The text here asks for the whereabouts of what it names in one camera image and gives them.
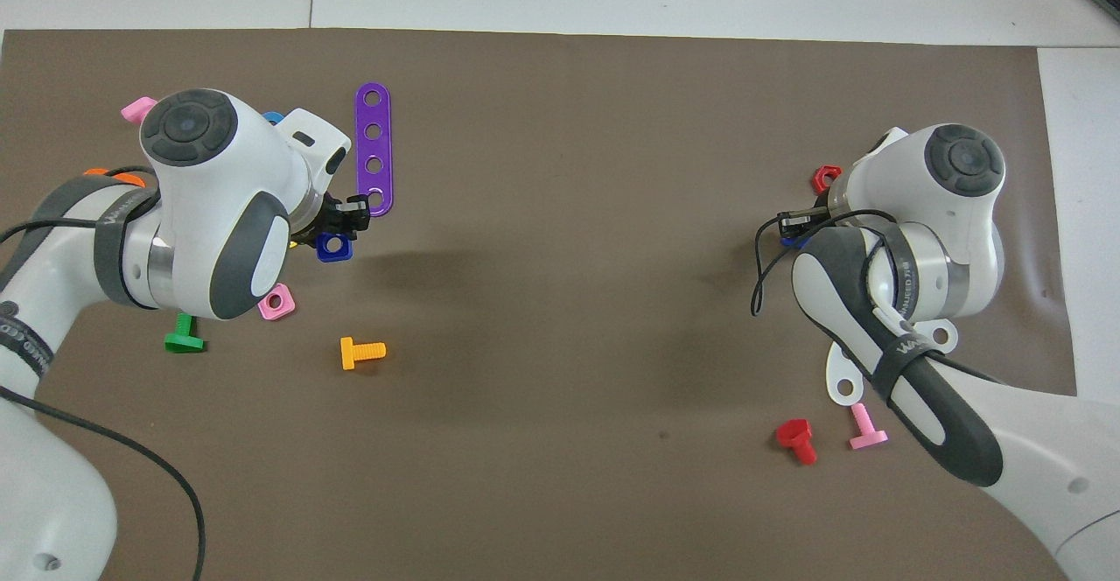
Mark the green plastic screw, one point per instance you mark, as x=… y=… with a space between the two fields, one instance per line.
x=182 y=343

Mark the blue triangular-head plastic screw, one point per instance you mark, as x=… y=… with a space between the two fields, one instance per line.
x=794 y=243

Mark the red plastic screw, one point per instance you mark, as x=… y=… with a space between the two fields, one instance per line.
x=794 y=434

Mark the small pink plastic screw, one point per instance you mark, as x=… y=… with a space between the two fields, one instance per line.
x=866 y=437

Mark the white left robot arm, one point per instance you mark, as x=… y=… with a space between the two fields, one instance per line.
x=219 y=213

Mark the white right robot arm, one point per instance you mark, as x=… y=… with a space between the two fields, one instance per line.
x=927 y=213

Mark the blue square plastic nut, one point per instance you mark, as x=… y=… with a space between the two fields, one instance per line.
x=343 y=254

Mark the orange heart-shaped plate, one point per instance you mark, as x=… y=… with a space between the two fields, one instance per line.
x=129 y=178

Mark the white curved perforated strip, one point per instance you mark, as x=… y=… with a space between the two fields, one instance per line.
x=838 y=362

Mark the pink square plastic nut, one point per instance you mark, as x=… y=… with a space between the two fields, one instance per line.
x=267 y=311

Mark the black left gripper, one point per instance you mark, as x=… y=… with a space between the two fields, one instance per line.
x=341 y=213

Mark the purple four-hole strip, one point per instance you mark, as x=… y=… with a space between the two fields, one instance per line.
x=374 y=149

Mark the large pink plastic screw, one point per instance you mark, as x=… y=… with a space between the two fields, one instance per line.
x=133 y=110

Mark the brown table mat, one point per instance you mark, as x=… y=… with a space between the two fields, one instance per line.
x=569 y=318

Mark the orange plastic screw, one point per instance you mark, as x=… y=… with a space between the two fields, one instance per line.
x=350 y=353

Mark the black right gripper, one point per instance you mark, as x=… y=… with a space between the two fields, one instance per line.
x=805 y=218

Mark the red hexagon plastic nut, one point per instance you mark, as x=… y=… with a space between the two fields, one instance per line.
x=821 y=171

